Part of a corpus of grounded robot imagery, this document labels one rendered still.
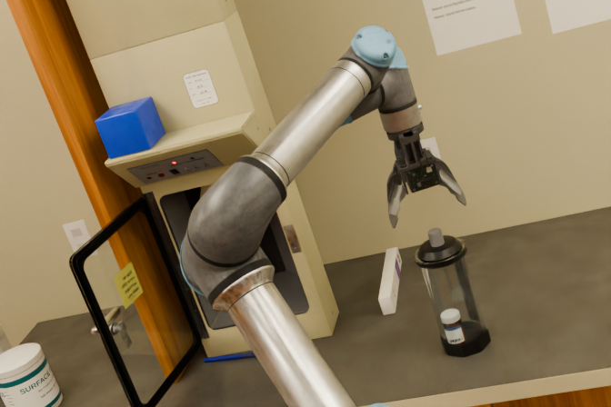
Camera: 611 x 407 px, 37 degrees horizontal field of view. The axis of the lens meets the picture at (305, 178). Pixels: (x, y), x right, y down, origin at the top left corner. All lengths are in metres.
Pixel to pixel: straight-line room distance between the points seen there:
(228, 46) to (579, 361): 0.94
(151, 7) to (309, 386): 0.93
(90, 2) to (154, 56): 0.17
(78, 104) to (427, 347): 0.92
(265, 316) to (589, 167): 1.23
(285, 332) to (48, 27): 0.94
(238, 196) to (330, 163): 1.11
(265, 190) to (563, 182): 1.23
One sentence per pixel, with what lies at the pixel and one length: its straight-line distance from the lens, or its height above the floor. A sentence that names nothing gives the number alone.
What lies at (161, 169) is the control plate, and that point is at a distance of 2.00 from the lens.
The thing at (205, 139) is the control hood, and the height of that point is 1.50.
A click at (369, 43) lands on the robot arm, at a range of 1.53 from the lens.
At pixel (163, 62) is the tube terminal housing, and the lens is 1.99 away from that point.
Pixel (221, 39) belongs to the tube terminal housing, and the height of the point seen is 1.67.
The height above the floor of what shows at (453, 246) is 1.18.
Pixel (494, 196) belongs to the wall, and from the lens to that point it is 2.44.
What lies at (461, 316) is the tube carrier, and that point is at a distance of 1.90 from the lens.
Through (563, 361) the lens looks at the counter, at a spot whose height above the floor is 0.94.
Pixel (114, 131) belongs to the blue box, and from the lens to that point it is 1.96.
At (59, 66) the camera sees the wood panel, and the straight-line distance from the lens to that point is 2.04.
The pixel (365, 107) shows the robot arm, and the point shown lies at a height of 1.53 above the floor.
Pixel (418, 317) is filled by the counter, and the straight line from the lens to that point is 2.13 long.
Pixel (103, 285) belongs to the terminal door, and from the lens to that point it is 1.94.
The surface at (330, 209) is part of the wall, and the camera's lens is 2.49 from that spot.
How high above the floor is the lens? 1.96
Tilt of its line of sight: 18 degrees down
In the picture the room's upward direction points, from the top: 18 degrees counter-clockwise
